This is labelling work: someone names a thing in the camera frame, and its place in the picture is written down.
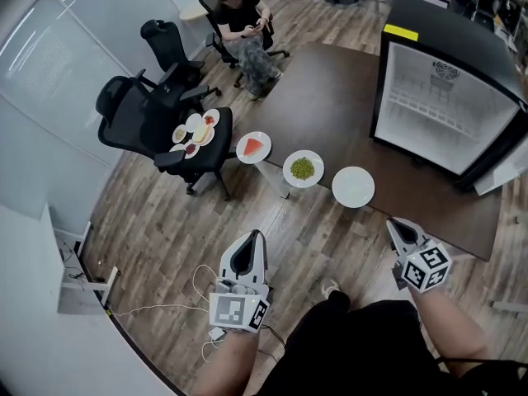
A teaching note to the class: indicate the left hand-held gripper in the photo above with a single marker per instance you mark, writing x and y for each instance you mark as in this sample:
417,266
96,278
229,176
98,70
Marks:
231,309

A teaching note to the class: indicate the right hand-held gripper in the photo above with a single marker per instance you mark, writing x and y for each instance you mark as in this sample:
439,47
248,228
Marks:
429,268

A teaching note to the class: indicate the white plate of pale food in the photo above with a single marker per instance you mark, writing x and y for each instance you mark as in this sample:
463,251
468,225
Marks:
353,187

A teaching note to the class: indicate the white plate of green peas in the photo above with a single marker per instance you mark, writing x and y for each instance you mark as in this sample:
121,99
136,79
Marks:
303,169

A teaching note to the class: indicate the white plate of watermelon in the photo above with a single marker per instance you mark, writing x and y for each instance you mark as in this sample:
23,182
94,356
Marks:
253,147

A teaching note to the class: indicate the group of small food plates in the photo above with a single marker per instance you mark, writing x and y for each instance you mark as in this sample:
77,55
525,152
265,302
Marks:
202,134

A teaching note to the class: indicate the black mini fridge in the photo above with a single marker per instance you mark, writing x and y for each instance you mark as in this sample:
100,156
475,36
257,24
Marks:
445,35

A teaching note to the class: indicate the person's left forearm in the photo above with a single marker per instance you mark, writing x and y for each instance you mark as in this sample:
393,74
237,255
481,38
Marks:
229,365

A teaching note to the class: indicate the person's right forearm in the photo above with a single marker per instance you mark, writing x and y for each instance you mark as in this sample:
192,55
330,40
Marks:
445,328

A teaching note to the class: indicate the white power adapter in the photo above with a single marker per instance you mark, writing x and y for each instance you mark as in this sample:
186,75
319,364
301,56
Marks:
216,333

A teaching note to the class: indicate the grey table leg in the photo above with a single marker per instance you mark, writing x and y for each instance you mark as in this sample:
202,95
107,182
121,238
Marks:
274,180

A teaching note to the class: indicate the person's shoe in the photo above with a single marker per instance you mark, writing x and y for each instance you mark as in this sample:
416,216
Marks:
330,288

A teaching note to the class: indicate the white desk foot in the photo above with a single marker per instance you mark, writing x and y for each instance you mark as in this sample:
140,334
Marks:
510,306

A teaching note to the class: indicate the person's black clothing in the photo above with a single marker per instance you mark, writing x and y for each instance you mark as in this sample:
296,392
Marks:
354,353

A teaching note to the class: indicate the white desk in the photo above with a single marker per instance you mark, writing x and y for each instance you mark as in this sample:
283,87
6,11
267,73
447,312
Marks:
45,345

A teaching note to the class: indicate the round beige side table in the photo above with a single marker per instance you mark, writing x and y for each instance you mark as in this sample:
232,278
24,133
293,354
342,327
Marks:
193,12

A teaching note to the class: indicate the white desk leg frame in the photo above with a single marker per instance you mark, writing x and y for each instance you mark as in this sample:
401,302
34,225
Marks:
88,281

